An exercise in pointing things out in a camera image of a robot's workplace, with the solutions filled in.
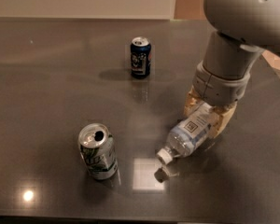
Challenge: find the green white soda can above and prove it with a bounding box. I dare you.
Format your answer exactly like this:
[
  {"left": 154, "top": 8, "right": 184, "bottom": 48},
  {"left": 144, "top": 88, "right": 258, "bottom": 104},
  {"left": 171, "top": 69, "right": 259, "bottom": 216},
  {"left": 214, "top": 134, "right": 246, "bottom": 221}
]
[{"left": 77, "top": 123, "right": 118, "bottom": 180}]

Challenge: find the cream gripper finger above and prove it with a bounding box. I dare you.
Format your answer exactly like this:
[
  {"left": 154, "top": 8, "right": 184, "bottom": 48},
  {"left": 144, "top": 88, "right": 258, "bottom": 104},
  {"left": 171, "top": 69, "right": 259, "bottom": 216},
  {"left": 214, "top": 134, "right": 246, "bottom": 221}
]
[
  {"left": 184, "top": 87, "right": 203, "bottom": 118},
  {"left": 208, "top": 102, "right": 237, "bottom": 139}
]

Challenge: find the clear blue-label plastic bottle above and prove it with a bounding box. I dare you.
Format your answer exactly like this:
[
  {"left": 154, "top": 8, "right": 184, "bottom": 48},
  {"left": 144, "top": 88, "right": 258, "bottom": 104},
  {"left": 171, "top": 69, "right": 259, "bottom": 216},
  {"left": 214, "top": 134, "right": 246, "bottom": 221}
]
[{"left": 157, "top": 103, "right": 212, "bottom": 165}]

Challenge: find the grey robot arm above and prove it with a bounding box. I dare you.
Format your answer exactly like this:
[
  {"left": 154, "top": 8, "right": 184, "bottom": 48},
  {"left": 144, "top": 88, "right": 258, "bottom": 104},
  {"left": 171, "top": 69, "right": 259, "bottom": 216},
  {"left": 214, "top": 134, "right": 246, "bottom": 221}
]
[{"left": 184, "top": 0, "right": 280, "bottom": 138}]

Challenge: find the blue pepsi can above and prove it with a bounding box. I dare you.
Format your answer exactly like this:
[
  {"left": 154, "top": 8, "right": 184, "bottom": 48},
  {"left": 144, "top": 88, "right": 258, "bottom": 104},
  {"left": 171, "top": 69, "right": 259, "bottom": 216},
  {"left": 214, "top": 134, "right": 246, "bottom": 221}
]
[{"left": 130, "top": 36, "right": 151, "bottom": 78}]

